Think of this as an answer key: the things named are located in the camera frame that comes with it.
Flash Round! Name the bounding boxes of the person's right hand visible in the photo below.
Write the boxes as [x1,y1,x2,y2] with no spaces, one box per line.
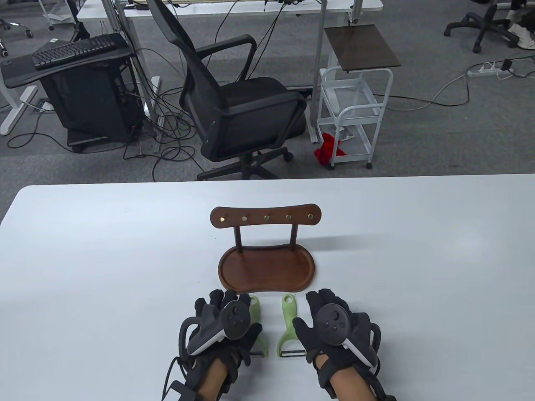
[293,289,380,375]

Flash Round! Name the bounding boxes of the person's left hand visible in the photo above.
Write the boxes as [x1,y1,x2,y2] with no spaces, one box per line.
[180,289,263,377]

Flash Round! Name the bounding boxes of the green vegetable scraper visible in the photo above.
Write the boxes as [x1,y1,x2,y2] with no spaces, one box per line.
[276,294,308,359]
[247,295,268,359]

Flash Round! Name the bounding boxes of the brown wooden key rack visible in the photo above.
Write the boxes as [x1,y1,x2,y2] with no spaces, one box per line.
[210,204,322,293]

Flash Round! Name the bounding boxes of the person's left forearm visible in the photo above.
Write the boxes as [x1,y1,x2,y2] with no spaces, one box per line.
[190,360,232,401]

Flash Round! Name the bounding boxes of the person's right forearm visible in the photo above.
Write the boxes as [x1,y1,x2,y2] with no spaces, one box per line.
[326,368,387,401]

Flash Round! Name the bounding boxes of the black forearm sensor box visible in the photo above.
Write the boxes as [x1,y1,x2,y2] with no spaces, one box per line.
[162,378,198,401]

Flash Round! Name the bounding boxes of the black hand-mounted controller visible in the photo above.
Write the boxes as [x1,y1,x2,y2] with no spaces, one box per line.
[313,304,382,369]
[179,302,252,357]

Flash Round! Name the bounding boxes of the red cloth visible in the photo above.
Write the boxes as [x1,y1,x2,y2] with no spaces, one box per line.
[314,132,349,166]

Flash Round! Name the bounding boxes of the black mesh office chair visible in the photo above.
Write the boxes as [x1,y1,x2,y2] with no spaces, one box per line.
[147,0,312,181]

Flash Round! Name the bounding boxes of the white rolling cart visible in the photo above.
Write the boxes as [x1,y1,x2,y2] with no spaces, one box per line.
[316,66,394,170]

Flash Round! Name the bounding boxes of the black computer tower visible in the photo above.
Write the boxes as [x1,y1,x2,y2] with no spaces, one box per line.
[40,58,145,153]

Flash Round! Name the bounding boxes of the dark brown wooden board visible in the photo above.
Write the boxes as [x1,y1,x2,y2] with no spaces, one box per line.
[324,24,402,73]

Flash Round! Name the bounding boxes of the white power strip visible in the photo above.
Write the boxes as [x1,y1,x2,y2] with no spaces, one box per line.
[467,63,515,79]

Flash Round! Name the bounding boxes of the white desk foot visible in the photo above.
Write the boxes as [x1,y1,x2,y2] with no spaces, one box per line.
[0,86,39,137]

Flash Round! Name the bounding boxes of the white metal-legged desk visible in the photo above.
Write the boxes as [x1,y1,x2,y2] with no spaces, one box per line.
[76,0,384,145]

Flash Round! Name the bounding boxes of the black keyboard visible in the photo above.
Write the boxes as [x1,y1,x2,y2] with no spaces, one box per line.
[32,33,119,70]

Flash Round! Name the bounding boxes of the black keyboard tray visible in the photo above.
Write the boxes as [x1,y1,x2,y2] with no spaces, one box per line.
[0,33,134,89]

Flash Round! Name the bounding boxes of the black swivel chair base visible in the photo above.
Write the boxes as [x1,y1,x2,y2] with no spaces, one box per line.
[444,0,521,54]

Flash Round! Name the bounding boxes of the black wheeled chair base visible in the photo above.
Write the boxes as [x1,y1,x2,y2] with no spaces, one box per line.
[0,18,33,58]

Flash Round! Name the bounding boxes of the black floor cable tangle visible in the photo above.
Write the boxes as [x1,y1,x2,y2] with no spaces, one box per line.
[8,8,293,183]

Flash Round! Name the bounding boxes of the grey power strip cable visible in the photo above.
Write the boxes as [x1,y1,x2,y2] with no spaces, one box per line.
[385,72,475,112]

